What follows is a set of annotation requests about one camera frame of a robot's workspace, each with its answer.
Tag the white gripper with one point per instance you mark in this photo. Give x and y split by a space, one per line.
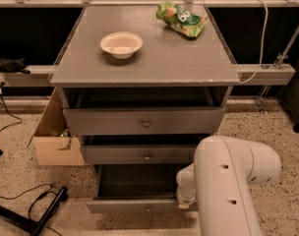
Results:
186 194

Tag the grey bottom drawer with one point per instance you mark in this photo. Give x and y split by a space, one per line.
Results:
136 188

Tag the grey drawer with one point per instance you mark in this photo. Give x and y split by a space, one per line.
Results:
150 121
136 188
138 154

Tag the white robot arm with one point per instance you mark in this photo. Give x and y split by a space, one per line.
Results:
217 182

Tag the grey top drawer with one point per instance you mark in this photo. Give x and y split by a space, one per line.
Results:
150 121

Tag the grey middle drawer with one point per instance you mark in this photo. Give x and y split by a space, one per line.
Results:
138 154

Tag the grey drawer cabinet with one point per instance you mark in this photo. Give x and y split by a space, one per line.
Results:
168 71

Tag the cardboard box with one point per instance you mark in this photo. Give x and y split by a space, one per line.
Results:
53 142

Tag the black stand base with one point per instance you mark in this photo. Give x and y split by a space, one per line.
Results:
29 224

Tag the white paper bowl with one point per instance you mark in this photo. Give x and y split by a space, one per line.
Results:
121 44

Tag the green snack bag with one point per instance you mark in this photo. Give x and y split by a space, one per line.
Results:
180 19

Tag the black cloth bundle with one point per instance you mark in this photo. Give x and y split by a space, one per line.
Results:
13 66

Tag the grey metal rail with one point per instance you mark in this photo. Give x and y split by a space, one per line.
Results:
249 74

